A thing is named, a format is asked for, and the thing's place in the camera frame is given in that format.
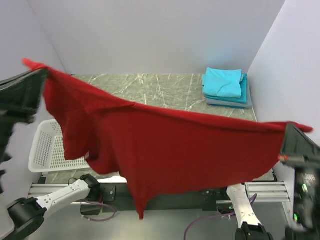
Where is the grey folded t-shirt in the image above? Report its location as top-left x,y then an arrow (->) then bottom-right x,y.
205,80 -> 253,109

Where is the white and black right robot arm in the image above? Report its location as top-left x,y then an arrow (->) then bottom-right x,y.
219,123 -> 320,240

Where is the white plastic laundry basket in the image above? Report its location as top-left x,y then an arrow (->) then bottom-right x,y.
28,119 -> 89,173

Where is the teal folded t-shirt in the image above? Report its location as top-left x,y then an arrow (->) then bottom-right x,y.
204,73 -> 249,104

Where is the aluminium frame rail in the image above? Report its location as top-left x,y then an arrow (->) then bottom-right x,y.
28,182 -> 289,203

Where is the light blue folded t-shirt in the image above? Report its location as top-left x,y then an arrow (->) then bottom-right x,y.
202,67 -> 244,99

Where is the red t-shirt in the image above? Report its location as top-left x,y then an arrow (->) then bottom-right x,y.
21,58 -> 314,221

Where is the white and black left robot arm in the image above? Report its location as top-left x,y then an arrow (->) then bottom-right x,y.
0,68 -> 101,240

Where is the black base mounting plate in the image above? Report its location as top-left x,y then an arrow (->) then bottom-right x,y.
98,183 -> 232,212

